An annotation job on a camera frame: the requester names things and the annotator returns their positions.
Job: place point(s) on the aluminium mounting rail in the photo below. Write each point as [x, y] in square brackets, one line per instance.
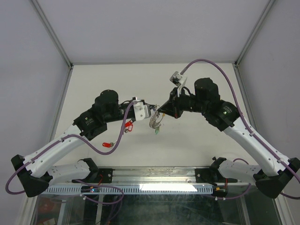
[140, 174]

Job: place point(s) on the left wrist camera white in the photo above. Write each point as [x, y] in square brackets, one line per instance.
[141, 109]

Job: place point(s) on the aluminium frame post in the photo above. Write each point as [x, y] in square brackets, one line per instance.
[255, 31]
[50, 31]

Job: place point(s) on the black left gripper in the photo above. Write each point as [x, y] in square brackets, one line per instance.
[151, 106]

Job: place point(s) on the red solid key tag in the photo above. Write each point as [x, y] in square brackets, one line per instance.
[129, 123]

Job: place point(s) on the left aluminium frame post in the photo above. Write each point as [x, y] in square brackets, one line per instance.
[50, 31]

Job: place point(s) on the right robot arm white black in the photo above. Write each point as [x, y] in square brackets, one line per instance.
[273, 170]

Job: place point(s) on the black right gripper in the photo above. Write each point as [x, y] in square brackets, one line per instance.
[172, 107]

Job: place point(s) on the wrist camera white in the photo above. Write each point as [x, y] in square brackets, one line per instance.
[179, 80]
[141, 109]

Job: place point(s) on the right aluminium frame post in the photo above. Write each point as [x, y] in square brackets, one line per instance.
[255, 31]

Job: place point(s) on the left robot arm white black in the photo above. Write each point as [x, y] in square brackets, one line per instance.
[86, 127]

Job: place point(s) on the red key tag with key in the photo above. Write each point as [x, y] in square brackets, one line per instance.
[109, 144]

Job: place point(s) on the large grey keyring yellow handle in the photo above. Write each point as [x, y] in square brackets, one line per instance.
[155, 120]

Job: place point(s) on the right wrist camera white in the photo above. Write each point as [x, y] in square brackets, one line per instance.
[179, 80]

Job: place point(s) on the red key tag white label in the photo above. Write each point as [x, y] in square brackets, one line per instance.
[128, 128]

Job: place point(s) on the grey slotted cable duct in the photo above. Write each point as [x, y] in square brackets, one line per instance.
[142, 189]

